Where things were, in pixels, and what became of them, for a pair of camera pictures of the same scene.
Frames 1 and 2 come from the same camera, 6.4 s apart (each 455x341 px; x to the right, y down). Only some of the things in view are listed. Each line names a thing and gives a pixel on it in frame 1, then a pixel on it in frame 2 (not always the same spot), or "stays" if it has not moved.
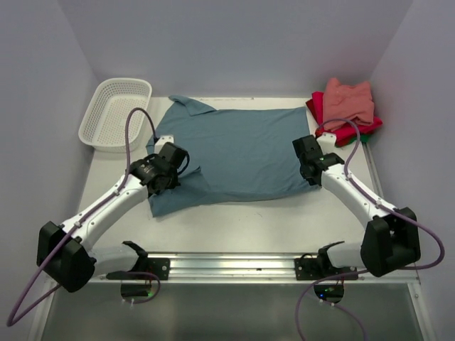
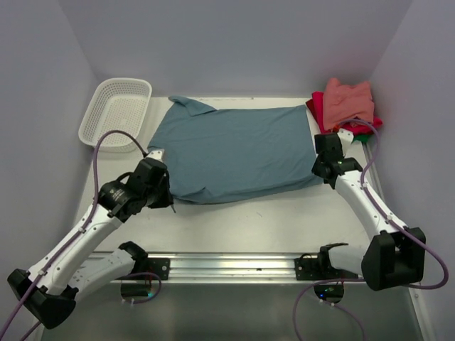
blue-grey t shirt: [244, 154] stays
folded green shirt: [363, 138] stays
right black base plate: [314, 268] stays
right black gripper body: [303, 174] -> [316, 168]
